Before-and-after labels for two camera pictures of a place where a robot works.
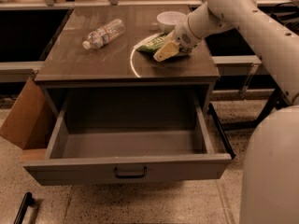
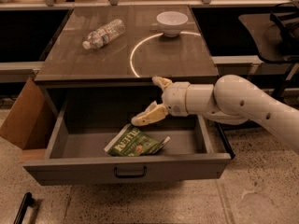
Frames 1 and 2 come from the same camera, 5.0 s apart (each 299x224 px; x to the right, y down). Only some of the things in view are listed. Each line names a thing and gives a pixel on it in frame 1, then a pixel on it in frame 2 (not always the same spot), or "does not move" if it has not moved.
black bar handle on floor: [27, 201] does not move
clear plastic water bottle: [105, 34] does not move
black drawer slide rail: [221, 130] does not move
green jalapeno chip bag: [154, 43] to [130, 141]
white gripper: [183, 36] to [174, 99]
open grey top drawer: [127, 135] does not move
